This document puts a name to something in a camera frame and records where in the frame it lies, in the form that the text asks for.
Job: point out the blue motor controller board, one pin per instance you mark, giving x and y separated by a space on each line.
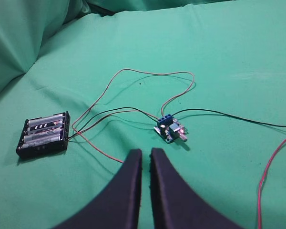
170 129

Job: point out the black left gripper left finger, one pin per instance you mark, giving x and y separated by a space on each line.
117 206

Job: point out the silver aa battery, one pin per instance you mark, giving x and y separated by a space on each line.
38 143
50 133
42 120

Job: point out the black white AA battery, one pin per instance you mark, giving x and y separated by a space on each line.
43 127

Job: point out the green backdrop cloth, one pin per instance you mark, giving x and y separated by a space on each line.
236 50

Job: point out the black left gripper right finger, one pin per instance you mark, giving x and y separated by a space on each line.
174 204

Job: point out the black battery holder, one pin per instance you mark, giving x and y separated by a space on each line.
45 149

